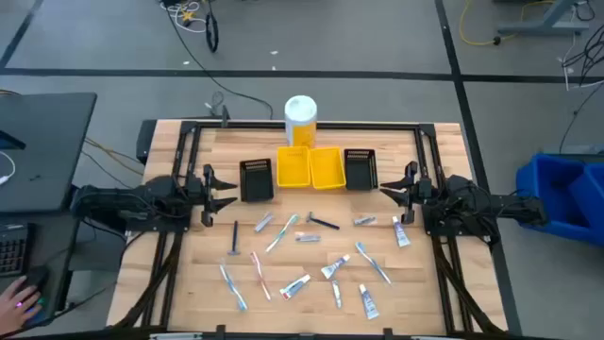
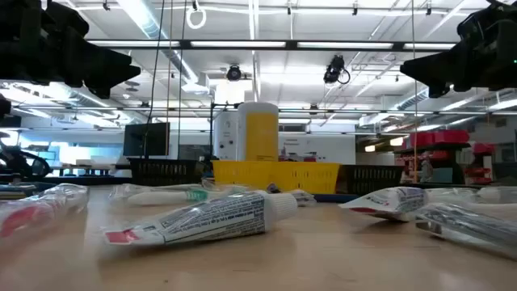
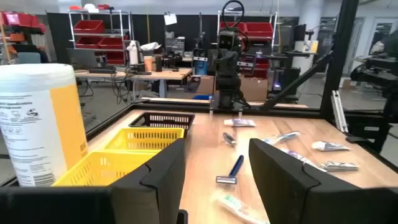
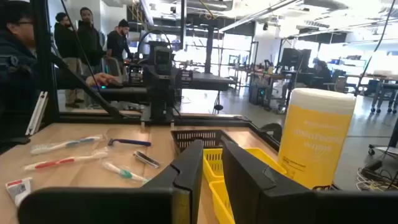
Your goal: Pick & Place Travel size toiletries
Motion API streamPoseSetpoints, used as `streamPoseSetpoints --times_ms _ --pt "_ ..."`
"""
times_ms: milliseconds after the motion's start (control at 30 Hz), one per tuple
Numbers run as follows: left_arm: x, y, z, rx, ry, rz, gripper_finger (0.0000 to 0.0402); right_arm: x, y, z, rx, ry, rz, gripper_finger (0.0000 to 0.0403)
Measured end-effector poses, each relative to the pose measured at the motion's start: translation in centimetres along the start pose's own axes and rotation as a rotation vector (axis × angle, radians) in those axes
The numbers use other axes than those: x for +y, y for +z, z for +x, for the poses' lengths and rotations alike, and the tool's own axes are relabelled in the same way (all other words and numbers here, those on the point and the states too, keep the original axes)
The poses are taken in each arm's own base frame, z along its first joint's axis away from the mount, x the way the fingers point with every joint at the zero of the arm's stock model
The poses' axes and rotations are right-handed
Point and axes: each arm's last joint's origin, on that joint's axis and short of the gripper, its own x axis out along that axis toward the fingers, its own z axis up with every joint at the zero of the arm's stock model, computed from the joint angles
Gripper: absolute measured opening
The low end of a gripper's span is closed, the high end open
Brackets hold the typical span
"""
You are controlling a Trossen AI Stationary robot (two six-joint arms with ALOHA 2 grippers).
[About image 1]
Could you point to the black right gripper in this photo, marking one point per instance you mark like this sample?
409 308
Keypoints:
411 193

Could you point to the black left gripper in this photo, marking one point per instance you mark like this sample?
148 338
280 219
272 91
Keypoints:
209 193

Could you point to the small white blue toothpaste tube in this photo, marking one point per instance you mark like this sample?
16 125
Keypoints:
401 232
334 267
369 302

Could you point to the small clear packet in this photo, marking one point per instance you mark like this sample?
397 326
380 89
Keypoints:
307 237
336 294
263 222
364 220

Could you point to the green toothbrush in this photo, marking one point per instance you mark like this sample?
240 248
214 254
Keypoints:
282 232

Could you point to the blue toothbrush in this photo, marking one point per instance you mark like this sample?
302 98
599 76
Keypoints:
232 286
373 262

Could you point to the dark blue disposable razor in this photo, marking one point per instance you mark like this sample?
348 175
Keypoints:
234 236
325 222

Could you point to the red toothbrush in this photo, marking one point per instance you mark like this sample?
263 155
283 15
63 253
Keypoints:
260 275

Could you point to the white toothpaste tube red end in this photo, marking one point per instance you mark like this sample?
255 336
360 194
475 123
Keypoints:
295 287

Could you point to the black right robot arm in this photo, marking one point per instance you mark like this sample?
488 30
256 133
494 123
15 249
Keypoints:
495 208

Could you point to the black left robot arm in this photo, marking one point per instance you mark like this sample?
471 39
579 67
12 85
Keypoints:
118 198

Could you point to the black plastic basket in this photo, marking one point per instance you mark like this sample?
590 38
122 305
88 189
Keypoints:
257 184
361 172

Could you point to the yellow plastic basket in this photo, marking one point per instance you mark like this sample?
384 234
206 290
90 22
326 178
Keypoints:
327 169
293 167

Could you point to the white yellow wipes canister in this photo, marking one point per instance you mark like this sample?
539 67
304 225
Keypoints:
301 123

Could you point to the black table edge clamp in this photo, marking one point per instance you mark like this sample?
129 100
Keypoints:
388 332
220 330

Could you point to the blue plastic bin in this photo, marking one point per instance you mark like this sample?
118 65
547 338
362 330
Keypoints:
590 198
542 198

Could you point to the black side desk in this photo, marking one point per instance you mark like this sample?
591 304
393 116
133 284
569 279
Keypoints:
47 141

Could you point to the black computer mouse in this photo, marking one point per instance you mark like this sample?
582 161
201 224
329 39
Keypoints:
35 278

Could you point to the grey stand leg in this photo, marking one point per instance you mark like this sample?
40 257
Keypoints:
542 28

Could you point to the black backlit keyboard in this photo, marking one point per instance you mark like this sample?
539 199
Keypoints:
11 250

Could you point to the dark desk device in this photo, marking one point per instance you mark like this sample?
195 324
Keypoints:
9 141

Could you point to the person's hand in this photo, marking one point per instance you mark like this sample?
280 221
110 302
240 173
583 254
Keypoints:
14 307

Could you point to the black aluminium table frame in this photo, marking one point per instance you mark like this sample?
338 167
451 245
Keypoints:
368 125

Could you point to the black clamp post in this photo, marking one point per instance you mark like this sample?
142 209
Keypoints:
225 118

